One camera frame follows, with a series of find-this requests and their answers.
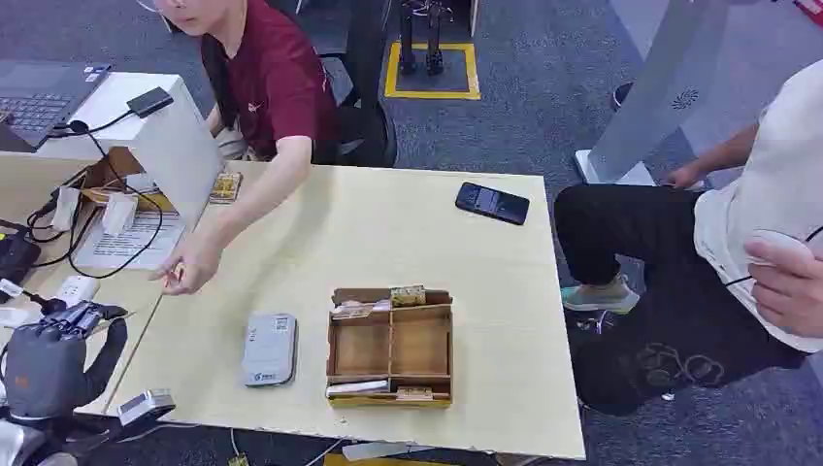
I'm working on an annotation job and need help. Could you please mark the black smartphone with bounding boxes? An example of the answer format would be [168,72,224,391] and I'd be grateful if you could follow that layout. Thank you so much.
[454,181,532,227]

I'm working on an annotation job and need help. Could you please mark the black cable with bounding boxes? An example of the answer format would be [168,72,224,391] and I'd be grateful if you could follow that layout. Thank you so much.
[25,109,166,282]

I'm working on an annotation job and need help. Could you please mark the brown cardboard box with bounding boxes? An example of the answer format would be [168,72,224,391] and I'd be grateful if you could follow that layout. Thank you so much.
[80,146,176,215]

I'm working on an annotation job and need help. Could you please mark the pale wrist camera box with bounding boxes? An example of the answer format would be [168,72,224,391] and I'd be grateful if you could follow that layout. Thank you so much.
[116,388,177,428]

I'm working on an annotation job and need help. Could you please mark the pale card lying flat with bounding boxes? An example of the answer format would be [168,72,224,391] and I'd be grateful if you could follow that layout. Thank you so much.
[330,300,393,321]

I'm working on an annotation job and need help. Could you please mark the yellow patterned card stack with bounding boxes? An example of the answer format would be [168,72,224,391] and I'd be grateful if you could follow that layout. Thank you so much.
[390,284,428,309]

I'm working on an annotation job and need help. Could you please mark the dark laptop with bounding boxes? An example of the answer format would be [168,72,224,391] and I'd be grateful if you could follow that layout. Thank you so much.
[0,58,113,153]

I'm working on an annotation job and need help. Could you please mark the white box stand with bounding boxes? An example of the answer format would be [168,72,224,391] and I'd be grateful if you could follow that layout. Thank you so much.
[35,71,225,231]

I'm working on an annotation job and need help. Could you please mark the seated person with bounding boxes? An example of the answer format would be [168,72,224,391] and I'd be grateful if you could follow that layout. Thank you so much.
[553,59,823,417]

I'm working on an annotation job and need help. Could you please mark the white kiosk stand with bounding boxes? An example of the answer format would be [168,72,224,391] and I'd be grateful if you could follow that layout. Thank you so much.
[574,0,738,188]

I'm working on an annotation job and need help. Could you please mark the wooden card box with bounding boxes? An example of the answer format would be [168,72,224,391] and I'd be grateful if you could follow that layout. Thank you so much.
[325,286,455,411]

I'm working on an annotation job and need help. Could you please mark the seated person's hand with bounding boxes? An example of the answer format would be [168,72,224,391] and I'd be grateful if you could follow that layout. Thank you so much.
[745,240,823,340]

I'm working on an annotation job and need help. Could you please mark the printed paper sheet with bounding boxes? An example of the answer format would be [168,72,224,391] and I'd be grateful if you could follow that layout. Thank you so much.
[72,211,188,272]

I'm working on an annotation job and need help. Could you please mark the white power strip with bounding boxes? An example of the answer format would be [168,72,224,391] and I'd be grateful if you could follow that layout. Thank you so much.
[53,274,102,310]

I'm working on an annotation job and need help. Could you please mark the white card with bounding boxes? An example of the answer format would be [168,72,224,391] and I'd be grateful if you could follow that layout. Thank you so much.
[325,380,391,399]

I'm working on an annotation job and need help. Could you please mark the black office chair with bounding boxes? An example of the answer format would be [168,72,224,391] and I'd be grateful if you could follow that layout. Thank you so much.
[292,0,400,169]

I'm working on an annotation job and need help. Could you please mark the black device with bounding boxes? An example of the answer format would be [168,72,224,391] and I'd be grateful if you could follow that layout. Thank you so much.
[0,220,44,292]

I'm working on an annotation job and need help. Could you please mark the pale green shoe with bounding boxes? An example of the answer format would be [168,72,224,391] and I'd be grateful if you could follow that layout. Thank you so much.
[559,272,642,316]

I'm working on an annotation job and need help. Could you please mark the white cable tag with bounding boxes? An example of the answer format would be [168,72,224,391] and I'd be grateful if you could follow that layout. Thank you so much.
[50,185,82,233]
[100,191,140,237]

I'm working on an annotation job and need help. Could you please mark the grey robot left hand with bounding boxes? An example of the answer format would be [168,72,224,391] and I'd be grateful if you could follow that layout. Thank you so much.
[3,300,130,423]

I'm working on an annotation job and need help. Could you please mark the black robot legs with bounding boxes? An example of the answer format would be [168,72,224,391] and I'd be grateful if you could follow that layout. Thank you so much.
[397,0,448,77]

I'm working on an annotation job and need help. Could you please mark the grey card reader device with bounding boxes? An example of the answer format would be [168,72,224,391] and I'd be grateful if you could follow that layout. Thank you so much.
[241,312,300,389]

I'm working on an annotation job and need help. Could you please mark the small tan card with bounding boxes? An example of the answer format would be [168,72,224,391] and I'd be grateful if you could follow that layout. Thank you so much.
[394,385,435,404]

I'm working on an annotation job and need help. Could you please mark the black round base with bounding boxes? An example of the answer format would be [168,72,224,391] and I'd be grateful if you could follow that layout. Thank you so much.
[609,81,636,112]

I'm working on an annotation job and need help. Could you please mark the black adapter block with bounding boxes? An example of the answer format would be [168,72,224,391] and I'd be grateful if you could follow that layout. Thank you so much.
[125,86,176,119]

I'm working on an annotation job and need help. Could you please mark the person across the desk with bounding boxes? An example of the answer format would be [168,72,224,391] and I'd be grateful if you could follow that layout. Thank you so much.
[135,0,344,298]

